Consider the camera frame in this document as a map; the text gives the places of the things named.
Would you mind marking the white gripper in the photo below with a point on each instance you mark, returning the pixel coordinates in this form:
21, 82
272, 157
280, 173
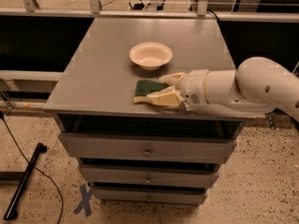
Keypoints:
192, 87

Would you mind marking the middle grey drawer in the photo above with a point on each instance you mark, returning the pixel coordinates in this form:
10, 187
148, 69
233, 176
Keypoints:
115, 175

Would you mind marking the grey drawer cabinet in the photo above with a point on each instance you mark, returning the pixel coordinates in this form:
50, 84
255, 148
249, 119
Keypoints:
96, 91

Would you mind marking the white paper bowl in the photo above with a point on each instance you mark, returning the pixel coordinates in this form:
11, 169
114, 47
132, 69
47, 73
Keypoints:
150, 55

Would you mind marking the green and yellow sponge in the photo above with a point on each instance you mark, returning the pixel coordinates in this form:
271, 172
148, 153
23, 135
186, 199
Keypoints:
144, 87

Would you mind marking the grey drawer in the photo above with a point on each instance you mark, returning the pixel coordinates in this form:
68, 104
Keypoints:
147, 148
148, 196
115, 175

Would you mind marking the black metal stand leg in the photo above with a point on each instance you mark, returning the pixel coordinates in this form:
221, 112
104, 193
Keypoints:
21, 178

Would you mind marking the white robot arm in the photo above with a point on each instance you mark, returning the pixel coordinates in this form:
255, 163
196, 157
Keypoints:
258, 85

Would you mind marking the grey tape cross mark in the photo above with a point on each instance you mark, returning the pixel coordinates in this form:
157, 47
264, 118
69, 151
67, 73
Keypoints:
84, 204

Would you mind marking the bottom grey drawer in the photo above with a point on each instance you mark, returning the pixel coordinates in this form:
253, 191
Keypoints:
148, 196

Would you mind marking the top grey drawer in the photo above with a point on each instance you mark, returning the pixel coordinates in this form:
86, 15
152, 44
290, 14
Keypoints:
147, 148

